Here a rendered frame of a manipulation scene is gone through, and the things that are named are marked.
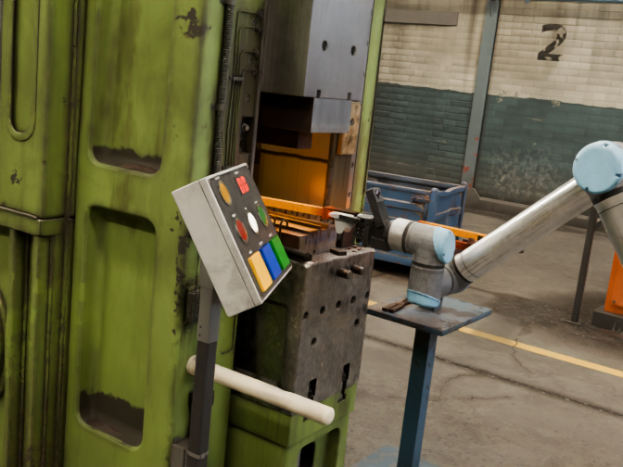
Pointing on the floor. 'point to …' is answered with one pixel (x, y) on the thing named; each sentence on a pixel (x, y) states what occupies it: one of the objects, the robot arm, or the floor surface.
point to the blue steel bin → (416, 204)
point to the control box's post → (204, 375)
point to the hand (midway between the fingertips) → (335, 211)
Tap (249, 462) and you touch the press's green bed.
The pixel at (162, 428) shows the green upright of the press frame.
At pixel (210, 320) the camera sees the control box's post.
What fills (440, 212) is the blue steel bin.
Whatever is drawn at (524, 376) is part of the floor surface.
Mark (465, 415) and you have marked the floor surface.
